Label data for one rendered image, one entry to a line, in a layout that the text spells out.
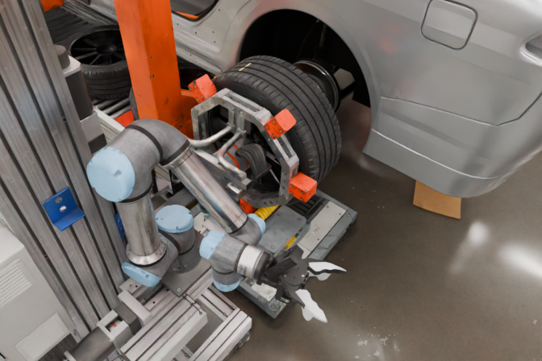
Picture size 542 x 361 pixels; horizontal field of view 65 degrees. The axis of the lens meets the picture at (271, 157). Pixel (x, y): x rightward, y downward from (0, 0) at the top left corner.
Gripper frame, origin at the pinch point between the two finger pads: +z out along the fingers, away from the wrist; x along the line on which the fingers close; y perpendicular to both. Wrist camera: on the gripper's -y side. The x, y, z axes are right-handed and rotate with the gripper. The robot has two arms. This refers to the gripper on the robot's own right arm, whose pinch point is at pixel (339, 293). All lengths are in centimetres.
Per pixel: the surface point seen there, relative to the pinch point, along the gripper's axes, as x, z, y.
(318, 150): -73, -27, 17
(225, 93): -70, -68, 2
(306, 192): -60, -25, 28
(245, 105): -69, -58, 4
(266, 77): -78, -55, -5
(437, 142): -97, 15, 11
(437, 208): -170, 37, 100
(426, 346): -79, 46, 114
